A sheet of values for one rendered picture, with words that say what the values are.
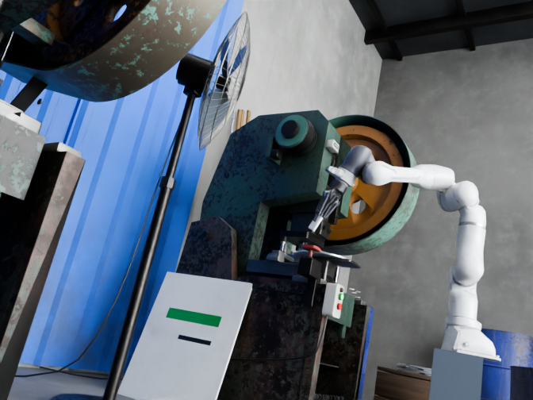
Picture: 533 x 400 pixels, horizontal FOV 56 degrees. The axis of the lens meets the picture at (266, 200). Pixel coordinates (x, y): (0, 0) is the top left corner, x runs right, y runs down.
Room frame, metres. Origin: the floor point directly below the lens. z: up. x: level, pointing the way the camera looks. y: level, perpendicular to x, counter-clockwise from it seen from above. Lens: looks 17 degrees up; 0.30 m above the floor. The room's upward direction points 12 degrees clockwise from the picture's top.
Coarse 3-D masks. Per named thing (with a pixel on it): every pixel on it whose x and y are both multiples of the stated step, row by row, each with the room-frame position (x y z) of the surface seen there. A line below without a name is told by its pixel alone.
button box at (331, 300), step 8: (328, 288) 2.07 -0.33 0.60; (336, 288) 2.05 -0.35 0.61; (328, 296) 2.07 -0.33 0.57; (336, 296) 2.06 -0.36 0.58; (328, 304) 2.07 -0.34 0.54; (336, 304) 2.07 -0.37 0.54; (328, 312) 2.06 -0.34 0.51; (336, 312) 2.08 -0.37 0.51; (256, 360) 2.23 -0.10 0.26; (264, 360) 2.21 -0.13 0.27; (272, 360) 2.19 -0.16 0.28; (48, 368) 2.71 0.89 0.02; (88, 376) 2.64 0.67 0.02
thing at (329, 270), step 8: (304, 256) 2.39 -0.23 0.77; (312, 256) 2.36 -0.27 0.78; (320, 256) 2.34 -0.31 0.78; (328, 264) 2.35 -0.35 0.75; (336, 264) 2.39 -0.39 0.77; (344, 264) 2.35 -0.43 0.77; (352, 264) 2.31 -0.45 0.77; (320, 272) 2.35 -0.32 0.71; (328, 272) 2.36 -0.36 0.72; (328, 280) 2.35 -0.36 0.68
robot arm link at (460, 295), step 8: (456, 288) 2.07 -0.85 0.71; (464, 288) 2.06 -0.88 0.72; (472, 288) 2.06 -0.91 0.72; (456, 296) 2.02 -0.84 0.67; (464, 296) 2.01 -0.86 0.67; (472, 296) 2.02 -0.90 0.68; (456, 304) 2.02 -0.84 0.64; (464, 304) 2.00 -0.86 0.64; (472, 304) 2.00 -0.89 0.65; (448, 312) 2.06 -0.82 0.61; (456, 312) 2.01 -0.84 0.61; (464, 312) 2.00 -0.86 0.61; (472, 312) 2.00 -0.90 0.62
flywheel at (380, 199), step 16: (352, 128) 2.74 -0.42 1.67; (368, 128) 2.69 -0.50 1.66; (352, 144) 2.77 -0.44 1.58; (368, 144) 2.72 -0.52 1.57; (384, 144) 2.62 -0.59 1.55; (384, 160) 2.65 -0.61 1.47; (400, 160) 2.57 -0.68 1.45; (352, 192) 2.75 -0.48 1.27; (368, 192) 2.69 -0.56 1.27; (384, 192) 2.64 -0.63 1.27; (400, 192) 2.55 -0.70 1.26; (368, 208) 2.68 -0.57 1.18; (384, 208) 2.60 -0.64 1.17; (336, 224) 2.78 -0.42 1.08; (352, 224) 2.73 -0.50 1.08; (368, 224) 2.64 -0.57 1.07; (384, 224) 2.64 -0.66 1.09; (336, 240) 2.75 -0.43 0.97; (352, 240) 2.73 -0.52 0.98
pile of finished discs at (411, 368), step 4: (400, 364) 2.52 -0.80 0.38; (404, 364) 2.49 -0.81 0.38; (396, 368) 2.59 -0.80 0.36; (400, 368) 2.52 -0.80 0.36; (408, 368) 2.46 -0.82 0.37; (412, 368) 2.45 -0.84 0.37; (416, 368) 2.43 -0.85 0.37; (420, 368) 2.43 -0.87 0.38; (424, 368) 2.42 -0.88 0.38; (428, 368) 2.41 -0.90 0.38; (412, 372) 2.45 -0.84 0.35; (416, 372) 2.43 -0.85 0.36; (420, 372) 2.42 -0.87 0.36; (424, 372) 2.41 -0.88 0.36; (428, 372) 2.41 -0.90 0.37
